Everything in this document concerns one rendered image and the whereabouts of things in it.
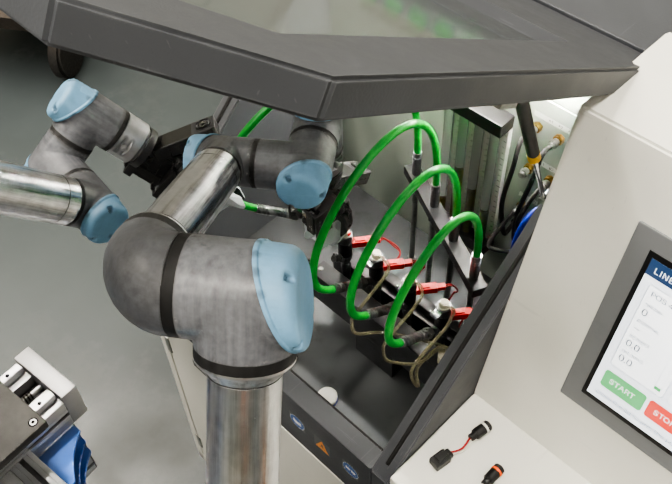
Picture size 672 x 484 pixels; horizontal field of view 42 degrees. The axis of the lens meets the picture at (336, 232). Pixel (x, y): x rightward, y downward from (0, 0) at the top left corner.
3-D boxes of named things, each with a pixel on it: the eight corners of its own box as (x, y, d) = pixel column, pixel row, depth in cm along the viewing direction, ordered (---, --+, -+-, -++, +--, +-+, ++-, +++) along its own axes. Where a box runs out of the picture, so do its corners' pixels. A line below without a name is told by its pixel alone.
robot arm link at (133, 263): (64, 345, 94) (197, 183, 138) (162, 357, 93) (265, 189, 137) (54, 249, 89) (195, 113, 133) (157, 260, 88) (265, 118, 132)
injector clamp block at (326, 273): (313, 314, 182) (310, 270, 171) (347, 287, 187) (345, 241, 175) (438, 416, 166) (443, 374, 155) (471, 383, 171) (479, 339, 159)
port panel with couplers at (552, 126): (500, 223, 168) (521, 101, 144) (510, 214, 169) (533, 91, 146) (556, 260, 162) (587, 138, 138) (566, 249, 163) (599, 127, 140)
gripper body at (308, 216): (288, 219, 153) (283, 171, 143) (323, 193, 156) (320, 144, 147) (318, 242, 149) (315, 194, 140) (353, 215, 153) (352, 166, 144)
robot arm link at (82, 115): (40, 111, 142) (70, 68, 141) (99, 146, 148) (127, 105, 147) (42, 124, 135) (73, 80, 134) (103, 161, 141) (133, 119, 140)
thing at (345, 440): (161, 315, 188) (146, 269, 176) (177, 303, 190) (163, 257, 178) (370, 508, 159) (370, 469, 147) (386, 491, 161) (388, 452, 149)
